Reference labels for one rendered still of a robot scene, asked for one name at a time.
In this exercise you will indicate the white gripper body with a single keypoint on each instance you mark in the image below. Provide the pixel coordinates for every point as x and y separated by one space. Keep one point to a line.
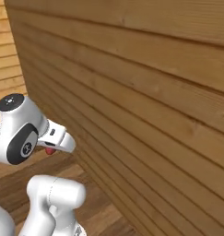
66 143

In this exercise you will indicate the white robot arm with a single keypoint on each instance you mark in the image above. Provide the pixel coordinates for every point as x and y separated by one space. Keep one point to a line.
16 129

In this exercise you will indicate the red strawberry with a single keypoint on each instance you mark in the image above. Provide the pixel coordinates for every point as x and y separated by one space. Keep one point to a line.
49 151

